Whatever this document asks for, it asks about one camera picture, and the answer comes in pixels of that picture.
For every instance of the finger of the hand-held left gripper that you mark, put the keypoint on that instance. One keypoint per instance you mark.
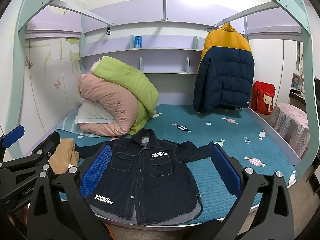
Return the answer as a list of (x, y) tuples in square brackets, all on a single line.
[(13, 136), (48, 143)]

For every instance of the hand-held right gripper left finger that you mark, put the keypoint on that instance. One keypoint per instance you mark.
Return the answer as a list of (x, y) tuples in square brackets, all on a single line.
[(96, 172)]

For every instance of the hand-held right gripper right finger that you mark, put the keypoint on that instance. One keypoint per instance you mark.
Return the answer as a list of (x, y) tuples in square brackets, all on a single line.
[(225, 170)]

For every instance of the tan pants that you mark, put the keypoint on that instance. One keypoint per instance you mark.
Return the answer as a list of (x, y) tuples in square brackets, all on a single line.
[(63, 155)]

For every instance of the dark denim jacket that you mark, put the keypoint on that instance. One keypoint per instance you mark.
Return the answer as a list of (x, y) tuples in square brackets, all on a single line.
[(140, 180)]

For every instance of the teal candy print bed sheet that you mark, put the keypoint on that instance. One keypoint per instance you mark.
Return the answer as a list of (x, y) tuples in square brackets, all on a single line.
[(212, 130)]

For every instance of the white butterfly wardrobe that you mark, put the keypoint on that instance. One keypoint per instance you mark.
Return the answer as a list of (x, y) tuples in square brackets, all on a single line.
[(45, 85)]

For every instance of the pink quilt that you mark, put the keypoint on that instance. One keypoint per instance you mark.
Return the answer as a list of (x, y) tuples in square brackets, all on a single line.
[(107, 100)]

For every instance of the pink patterned covered stool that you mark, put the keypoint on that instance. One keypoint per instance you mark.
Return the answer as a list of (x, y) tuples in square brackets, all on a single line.
[(290, 125)]

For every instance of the red cartoon bag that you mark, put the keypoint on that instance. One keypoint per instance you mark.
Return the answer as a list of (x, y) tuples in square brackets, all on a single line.
[(262, 97)]

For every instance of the yellow and navy puffer jacket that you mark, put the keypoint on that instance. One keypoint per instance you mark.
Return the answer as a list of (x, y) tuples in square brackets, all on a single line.
[(225, 80)]

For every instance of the green quilt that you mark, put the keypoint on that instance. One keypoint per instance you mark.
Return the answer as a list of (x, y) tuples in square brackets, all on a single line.
[(125, 80)]

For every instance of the black desk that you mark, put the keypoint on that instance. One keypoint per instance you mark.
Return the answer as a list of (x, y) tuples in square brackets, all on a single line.
[(297, 96)]

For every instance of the framed photo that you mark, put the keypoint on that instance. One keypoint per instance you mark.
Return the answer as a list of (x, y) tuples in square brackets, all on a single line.
[(296, 81)]

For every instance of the purple shelf unit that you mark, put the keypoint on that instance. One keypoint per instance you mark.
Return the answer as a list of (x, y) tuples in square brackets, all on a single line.
[(162, 62)]

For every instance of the black tag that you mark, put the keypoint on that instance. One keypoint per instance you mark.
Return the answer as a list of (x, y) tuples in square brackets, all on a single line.
[(109, 30)]

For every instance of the blue box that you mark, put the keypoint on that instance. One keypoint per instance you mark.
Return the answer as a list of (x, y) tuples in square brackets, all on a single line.
[(138, 41)]

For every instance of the mint green bed frame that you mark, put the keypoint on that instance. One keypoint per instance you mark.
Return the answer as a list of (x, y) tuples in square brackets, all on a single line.
[(308, 55)]

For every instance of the grey metal clothes rail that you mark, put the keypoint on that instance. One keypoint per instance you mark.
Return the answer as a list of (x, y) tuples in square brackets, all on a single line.
[(166, 5)]

